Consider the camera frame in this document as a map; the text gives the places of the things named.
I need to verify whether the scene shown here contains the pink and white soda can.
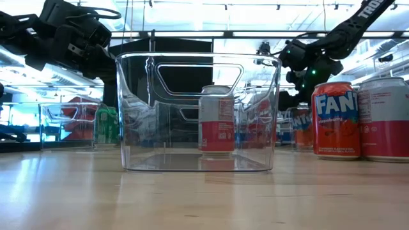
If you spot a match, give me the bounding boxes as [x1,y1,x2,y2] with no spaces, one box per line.
[197,84,236,160]
[357,76,409,163]

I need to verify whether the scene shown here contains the black metal table frame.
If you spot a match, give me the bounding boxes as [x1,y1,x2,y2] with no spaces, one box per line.
[0,140,41,153]

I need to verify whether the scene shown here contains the red storage rack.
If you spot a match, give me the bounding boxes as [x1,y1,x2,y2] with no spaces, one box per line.
[60,95,100,141]

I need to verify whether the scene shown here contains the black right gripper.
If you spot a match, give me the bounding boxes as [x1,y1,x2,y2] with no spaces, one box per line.
[278,83,316,111]

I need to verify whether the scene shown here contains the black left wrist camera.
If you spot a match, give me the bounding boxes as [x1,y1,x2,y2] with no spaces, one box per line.
[83,17,112,48]

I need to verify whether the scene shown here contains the black hanging ceiling camera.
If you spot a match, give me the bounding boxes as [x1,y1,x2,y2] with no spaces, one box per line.
[255,40,276,66]

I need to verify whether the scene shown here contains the red Fanta soda can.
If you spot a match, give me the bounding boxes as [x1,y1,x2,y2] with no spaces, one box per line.
[291,107,314,151]
[311,81,362,160]

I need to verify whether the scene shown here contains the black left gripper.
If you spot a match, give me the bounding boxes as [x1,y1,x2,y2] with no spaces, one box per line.
[25,0,118,86]

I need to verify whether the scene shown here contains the green Sprite soda can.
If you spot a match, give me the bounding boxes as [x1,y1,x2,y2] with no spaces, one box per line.
[94,106,120,146]

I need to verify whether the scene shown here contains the black camera cable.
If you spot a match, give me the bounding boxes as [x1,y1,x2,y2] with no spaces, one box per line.
[63,6,123,20]

